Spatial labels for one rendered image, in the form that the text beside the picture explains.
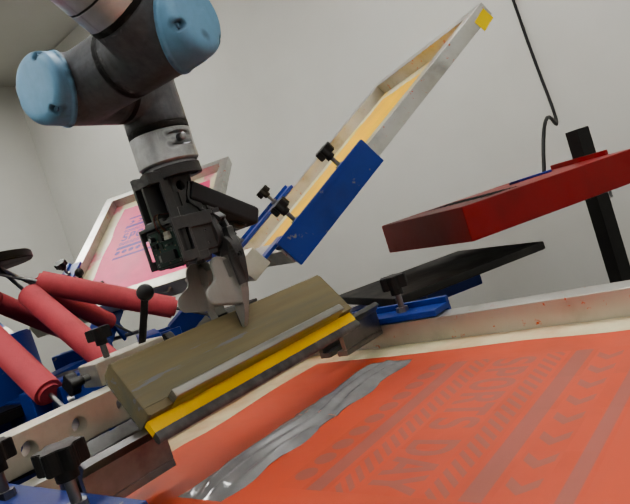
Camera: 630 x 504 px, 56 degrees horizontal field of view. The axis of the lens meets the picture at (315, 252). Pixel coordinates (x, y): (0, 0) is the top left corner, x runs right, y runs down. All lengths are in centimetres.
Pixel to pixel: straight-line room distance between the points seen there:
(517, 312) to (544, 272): 188
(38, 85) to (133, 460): 38
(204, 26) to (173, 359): 35
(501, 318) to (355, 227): 229
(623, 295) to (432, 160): 209
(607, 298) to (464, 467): 36
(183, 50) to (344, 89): 249
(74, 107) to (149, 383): 29
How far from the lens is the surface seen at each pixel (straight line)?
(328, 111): 311
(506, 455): 52
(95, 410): 89
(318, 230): 125
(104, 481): 64
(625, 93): 254
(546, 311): 83
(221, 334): 73
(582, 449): 50
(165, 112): 74
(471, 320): 87
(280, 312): 79
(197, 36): 58
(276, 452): 66
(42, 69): 67
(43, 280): 140
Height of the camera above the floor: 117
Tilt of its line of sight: 2 degrees down
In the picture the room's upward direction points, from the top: 18 degrees counter-clockwise
